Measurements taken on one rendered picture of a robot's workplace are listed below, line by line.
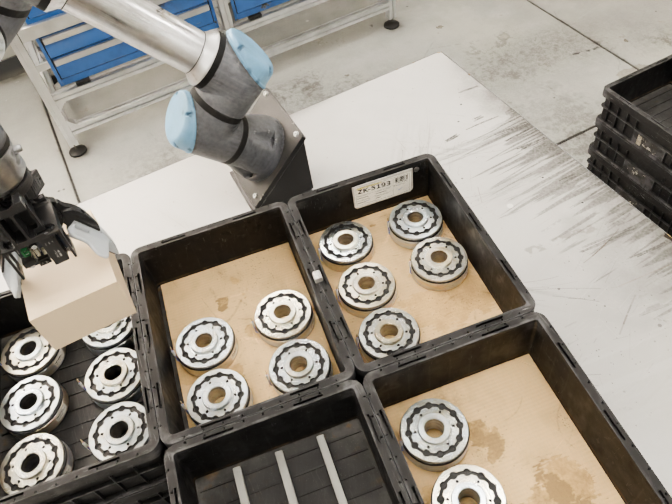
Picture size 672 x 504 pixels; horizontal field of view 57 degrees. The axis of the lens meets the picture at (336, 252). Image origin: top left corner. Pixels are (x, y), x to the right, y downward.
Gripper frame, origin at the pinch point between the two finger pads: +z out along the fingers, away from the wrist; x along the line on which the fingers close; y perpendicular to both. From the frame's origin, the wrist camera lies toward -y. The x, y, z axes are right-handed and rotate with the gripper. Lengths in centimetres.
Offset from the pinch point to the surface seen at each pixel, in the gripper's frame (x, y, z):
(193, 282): 15.0, -11.2, 26.7
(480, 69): 173, -127, 110
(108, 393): -5.2, 5.5, 23.7
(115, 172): 5, -160, 111
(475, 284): 59, 18, 26
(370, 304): 40.3, 13.5, 23.4
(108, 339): -2.5, -5.1, 23.8
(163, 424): 2.4, 19.9, 16.6
